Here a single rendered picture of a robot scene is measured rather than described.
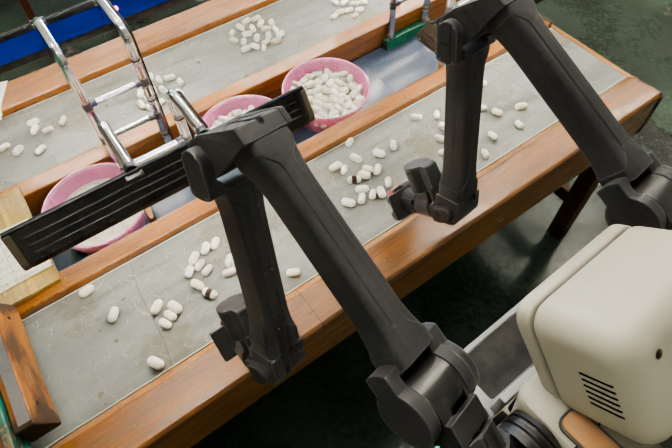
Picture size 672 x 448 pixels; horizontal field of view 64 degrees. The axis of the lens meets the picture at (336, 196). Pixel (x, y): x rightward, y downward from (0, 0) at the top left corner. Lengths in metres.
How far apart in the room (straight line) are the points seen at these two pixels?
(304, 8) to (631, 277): 1.57
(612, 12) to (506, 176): 2.22
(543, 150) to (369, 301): 1.03
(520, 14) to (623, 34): 2.60
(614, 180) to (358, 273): 0.41
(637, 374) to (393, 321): 0.24
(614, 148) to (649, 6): 2.89
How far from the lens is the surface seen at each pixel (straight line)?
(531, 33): 0.84
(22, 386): 1.23
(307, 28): 1.90
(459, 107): 0.96
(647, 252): 0.69
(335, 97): 1.64
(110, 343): 1.32
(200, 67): 1.81
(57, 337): 1.38
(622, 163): 0.85
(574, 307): 0.63
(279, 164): 0.60
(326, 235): 0.60
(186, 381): 1.21
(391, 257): 1.28
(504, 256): 2.24
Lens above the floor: 1.88
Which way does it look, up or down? 54 degrees down
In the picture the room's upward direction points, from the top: 2 degrees counter-clockwise
